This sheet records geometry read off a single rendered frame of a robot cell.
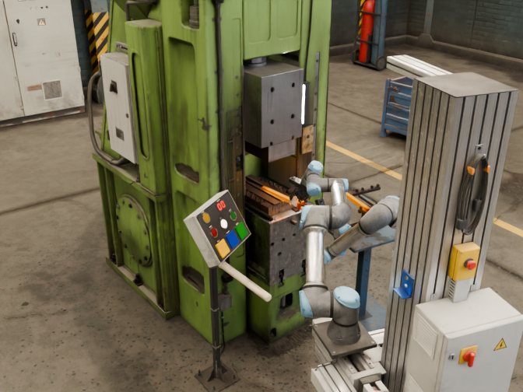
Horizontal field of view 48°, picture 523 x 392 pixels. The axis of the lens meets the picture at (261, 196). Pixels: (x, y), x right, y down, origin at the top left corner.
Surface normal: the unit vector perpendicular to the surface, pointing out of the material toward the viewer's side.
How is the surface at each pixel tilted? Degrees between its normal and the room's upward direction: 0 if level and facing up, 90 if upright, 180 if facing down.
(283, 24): 90
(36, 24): 90
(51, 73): 90
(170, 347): 0
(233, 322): 90
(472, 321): 0
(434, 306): 0
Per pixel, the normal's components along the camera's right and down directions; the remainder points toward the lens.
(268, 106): 0.62, 0.35
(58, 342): 0.00, -0.90
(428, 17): -0.82, 0.26
